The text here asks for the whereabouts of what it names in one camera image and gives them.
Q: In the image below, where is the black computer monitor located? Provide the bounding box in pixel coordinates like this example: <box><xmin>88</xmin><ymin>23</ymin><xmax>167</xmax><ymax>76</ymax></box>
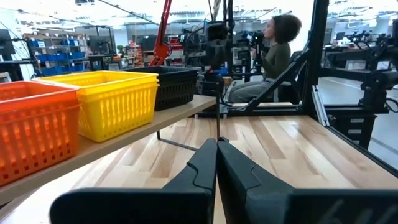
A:
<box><xmin>88</xmin><ymin>35</ymin><xmax>110</xmax><ymax>55</ymax></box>
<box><xmin>0</xmin><ymin>28</ymin><xmax>16</xmax><ymax>57</ymax></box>

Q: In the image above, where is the wooden shelf with black legs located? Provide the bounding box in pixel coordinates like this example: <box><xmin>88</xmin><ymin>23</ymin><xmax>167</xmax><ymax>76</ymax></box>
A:
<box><xmin>0</xmin><ymin>80</ymin><xmax>225</xmax><ymax>215</ymax></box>

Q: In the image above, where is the seated person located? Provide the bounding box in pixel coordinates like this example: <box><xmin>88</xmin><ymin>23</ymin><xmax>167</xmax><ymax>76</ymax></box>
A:
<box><xmin>228</xmin><ymin>14</ymin><xmax>303</xmax><ymax>105</ymax></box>

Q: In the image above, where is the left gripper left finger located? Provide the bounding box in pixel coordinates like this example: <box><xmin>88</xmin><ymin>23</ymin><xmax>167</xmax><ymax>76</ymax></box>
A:
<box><xmin>49</xmin><ymin>138</ymin><xmax>218</xmax><ymax>224</ymax></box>

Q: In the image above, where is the black plastic basket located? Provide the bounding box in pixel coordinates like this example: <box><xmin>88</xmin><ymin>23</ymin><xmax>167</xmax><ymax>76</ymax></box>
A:
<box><xmin>124</xmin><ymin>65</ymin><xmax>200</xmax><ymax>78</ymax></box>
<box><xmin>154</xmin><ymin>77</ymin><xmax>200</xmax><ymax>112</ymax></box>
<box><xmin>155</xmin><ymin>72</ymin><xmax>200</xmax><ymax>83</ymax></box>

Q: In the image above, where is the rack with blue bins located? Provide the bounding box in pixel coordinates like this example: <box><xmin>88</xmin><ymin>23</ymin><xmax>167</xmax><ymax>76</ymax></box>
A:
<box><xmin>26</xmin><ymin>34</ymin><xmax>86</xmax><ymax>77</ymax></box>

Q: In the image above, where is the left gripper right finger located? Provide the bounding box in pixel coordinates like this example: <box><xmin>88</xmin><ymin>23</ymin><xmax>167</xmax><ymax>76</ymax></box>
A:
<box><xmin>216</xmin><ymin>136</ymin><xmax>398</xmax><ymax>224</ymax></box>

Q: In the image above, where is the black background desk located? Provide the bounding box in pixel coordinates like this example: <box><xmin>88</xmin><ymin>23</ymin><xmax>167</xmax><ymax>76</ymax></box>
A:
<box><xmin>86</xmin><ymin>54</ymin><xmax>119</xmax><ymax>71</ymax></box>

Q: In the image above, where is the red desk lamp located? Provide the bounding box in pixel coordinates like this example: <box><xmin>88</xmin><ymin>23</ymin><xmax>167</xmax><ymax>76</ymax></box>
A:
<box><xmin>149</xmin><ymin>0</ymin><xmax>173</xmax><ymax>67</ymax></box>

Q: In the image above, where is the black metal table frame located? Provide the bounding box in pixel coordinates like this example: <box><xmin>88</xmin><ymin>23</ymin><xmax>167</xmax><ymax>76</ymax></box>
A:
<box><xmin>198</xmin><ymin>0</ymin><xmax>398</xmax><ymax>179</ymax></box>

